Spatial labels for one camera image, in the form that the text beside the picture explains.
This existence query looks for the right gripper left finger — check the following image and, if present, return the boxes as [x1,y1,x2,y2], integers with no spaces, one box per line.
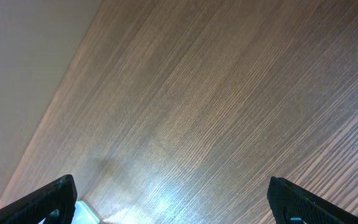
[0,174,77,224]

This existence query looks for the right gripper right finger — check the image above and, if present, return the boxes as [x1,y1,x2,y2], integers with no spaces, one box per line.
[267,177,358,224]

